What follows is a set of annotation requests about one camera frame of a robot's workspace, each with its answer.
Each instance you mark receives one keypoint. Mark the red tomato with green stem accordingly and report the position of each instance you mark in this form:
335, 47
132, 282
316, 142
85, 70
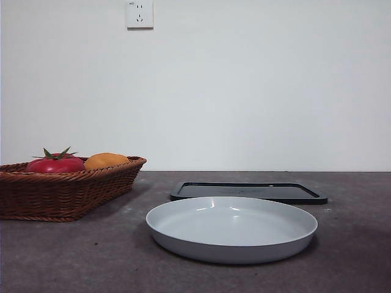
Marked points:
55, 165

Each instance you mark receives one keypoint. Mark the orange round fruit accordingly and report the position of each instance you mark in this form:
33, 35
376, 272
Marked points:
105, 160

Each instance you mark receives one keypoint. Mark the grey round plate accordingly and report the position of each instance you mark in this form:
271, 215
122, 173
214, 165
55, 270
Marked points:
229, 226

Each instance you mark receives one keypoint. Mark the brown wicker basket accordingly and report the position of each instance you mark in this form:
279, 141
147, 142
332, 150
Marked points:
61, 192

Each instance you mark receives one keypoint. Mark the white wall socket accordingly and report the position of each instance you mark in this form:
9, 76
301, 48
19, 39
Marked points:
140, 15

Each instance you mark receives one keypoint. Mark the black rectangular tray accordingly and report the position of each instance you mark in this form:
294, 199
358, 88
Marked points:
275, 190

